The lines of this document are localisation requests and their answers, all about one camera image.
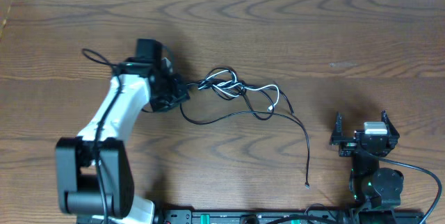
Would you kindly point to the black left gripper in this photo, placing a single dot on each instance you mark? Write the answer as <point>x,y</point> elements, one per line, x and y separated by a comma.
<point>182,95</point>

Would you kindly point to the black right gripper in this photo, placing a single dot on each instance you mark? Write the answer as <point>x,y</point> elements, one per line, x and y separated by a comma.
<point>349,145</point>

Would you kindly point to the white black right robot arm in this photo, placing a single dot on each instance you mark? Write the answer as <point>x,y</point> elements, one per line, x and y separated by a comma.
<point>377,191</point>

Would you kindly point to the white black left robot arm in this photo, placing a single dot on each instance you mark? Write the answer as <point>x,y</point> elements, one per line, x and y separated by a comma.
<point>94,178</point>

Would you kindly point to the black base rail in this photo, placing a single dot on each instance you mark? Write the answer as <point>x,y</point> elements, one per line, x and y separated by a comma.
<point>316,216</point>

